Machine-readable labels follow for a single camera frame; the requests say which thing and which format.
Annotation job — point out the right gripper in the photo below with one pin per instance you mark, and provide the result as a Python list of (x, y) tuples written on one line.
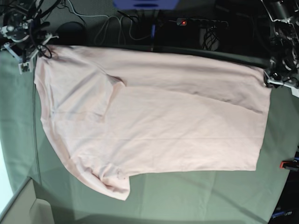
[(25, 44)]

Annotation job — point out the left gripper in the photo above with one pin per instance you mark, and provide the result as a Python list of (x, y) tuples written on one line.
[(285, 70)]

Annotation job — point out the pink t-shirt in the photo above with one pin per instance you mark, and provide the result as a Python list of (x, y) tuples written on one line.
[(110, 114)]

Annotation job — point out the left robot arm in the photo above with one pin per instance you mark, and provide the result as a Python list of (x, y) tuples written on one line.
[(284, 21)]

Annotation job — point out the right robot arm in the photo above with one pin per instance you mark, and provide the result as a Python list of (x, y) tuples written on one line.
[(22, 29)]

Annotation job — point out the black round stool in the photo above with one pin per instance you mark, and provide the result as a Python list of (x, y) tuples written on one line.
[(71, 33)]

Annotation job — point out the red black clamp right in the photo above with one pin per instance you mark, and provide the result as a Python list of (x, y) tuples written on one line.
[(292, 165)]

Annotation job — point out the red black clamp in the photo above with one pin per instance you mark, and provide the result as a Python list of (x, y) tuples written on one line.
[(292, 165), (152, 37)]

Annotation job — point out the blue plastic box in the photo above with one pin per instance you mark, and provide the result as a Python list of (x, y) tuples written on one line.
[(146, 4)]

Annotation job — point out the black power strip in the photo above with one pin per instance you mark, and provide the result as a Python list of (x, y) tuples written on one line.
[(202, 23)]

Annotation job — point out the red black clamp middle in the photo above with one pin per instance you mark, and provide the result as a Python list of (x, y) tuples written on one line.
[(152, 37)]

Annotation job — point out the white cardboard box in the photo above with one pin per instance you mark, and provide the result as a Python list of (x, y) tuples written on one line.
[(25, 208)]

